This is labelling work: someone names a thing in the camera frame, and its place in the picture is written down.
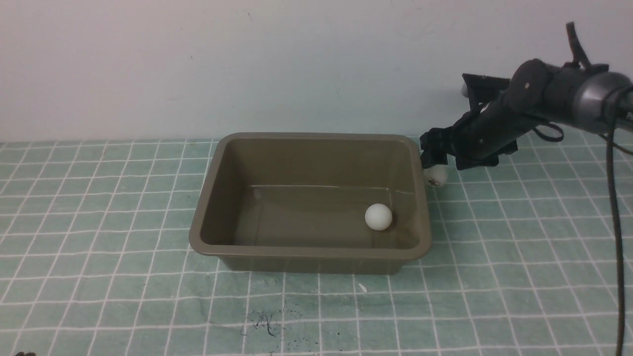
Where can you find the olive green plastic bin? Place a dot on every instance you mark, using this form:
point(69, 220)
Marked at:
point(295, 202)

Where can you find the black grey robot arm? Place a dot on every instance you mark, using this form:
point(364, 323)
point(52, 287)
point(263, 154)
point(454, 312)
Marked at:
point(589, 99)

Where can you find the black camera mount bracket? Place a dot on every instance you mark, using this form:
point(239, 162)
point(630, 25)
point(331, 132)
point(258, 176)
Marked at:
point(480, 89)

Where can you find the green white grid tablecloth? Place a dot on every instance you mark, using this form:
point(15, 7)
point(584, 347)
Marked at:
point(95, 261)

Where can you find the white ping-pong ball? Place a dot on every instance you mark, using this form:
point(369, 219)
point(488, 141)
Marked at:
point(378, 217)

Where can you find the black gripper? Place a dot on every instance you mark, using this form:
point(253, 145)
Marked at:
point(476, 140)

